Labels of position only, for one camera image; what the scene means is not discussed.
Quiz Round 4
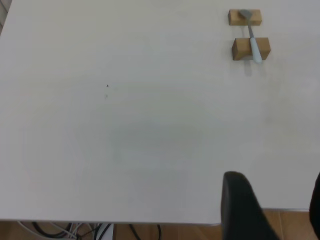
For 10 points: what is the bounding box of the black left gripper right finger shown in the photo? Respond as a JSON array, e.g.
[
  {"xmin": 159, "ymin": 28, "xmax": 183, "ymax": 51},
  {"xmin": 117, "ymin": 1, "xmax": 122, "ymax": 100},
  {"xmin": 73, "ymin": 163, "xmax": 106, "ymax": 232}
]
[{"xmin": 309, "ymin": 171, "xmax": 320, "ymax": 238}]

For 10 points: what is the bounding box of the spoon with pale blue handle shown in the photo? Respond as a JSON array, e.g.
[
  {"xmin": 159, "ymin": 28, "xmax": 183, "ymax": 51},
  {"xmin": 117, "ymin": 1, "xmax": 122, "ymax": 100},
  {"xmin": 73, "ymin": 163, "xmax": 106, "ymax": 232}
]
[{"xmin": 239, "ymin": 9, "xmax": 263, "ymax": 64}]

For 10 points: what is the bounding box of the white table leg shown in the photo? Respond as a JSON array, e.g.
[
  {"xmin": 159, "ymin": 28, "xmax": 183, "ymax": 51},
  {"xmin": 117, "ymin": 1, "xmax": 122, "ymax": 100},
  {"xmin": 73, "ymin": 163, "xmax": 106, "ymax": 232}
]
[{"xmin": 95, "ymin": 223, "xmax": 115, "ymax": 240}]

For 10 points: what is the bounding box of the arched wooden block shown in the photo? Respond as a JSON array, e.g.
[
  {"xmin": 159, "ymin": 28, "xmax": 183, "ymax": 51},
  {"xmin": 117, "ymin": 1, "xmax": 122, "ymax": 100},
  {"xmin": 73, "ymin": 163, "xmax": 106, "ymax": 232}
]
[{"xmin": 231, "ymin": 37, "xmax": 272, "ymax": 61}]

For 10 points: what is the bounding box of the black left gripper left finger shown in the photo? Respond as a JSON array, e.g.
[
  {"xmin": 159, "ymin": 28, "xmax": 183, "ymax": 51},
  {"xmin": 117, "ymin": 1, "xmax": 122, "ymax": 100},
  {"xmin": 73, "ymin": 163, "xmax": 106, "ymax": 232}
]
[{"xmin": 220, "ymin": 171, "xmax": 280, "ymax": 240}]

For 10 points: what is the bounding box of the white cable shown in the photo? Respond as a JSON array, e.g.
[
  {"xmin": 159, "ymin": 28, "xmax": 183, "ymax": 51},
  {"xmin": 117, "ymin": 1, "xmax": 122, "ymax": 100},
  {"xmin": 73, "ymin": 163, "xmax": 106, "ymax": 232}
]
[{"xmin": 16, "ymin": 221, "xmax": 84, "ymax": 240}]

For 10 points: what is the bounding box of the flat wooden block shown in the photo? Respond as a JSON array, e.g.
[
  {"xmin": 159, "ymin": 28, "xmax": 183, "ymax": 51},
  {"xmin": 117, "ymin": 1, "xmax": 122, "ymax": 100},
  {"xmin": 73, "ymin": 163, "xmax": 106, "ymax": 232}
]
[{"xmin": 227, "ymin": 9, "xmax": 263, "ymax": 26}]

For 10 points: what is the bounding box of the black cable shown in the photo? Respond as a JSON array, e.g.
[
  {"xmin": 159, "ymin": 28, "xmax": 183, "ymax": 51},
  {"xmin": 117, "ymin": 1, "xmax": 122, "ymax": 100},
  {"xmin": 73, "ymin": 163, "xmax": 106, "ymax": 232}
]
[
  {"xmin": 31, "ymin": 221, "xmax": 74, "ymax": 238},
  {"xmin": 128, "ymin": 223, "xmax": 162, "ymax": 240}
]

